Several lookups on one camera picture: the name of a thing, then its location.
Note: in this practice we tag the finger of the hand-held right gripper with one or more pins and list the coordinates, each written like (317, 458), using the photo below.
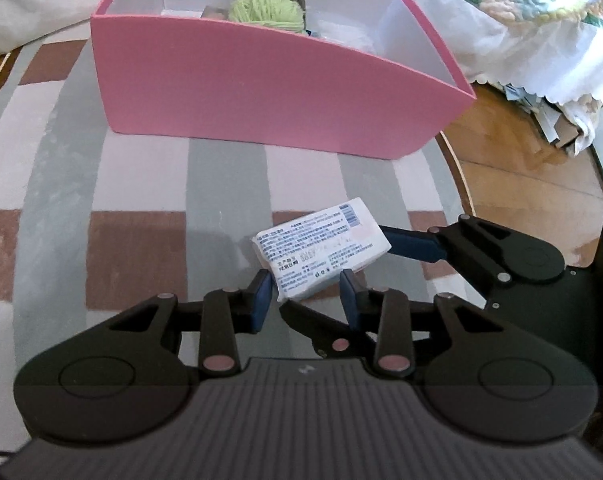
(411, 244)
(326, 337)

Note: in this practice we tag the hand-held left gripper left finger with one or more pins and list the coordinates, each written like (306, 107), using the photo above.
(261, 302)

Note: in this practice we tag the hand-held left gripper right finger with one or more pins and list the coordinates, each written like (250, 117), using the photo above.
(350, 302)

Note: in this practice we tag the white tissue pack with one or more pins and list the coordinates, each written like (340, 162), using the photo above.
(316, 250)

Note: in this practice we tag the pink cardboard box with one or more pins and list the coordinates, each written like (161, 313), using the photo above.
(256, 90)

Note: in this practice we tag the clear floss pick box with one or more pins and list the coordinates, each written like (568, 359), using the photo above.
(346, 35)

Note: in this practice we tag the green yarn ball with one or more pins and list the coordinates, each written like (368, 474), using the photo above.
(266, 7)

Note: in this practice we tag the beige foundation bottle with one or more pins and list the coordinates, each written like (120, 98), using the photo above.
(214, 12)

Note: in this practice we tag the checked grey brown rug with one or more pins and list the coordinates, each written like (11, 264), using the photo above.
(131, 185)

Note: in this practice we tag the brown cardboard scrap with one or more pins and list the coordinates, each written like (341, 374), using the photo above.
(569, 136)

